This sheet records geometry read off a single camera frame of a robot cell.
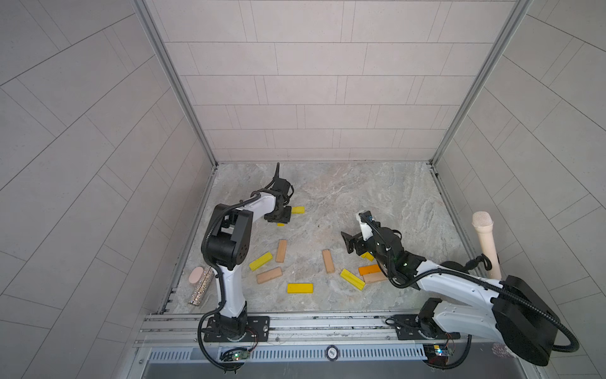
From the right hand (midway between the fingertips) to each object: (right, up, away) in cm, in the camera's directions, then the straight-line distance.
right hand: (350, 229), depth 83 cm
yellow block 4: (0, -17, -3) cm, 17 cm away
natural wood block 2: (-29, -17, +1) cm, 34 cm away
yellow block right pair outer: (+3, -6, -12) cm, 14 cm away
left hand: (-25, +2, +17) cm, 31 cm away
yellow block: (-20, +5, +16) cm, 26 cm away
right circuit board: (+23, -33, -15) cm, 43 cm away
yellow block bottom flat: (-18, -19, -4) cm, 27 cm away
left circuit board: (-35, -32, -18) cm, 50 cm away
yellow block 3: (-33, -12, +2) cm, 35 cm away
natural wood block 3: (-8, -12, +2) cm, 15 cm away
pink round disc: (-54, -15, -3) cm, 56 cm away
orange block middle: (+7, -15, +1) cm, 16 cm away
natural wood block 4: (+8, -17, -1) cm, 19 cm away
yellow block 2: (-26, +1, +6) cm, 27 cm away
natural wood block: (-25, -9, +4) cm, 27 cm away
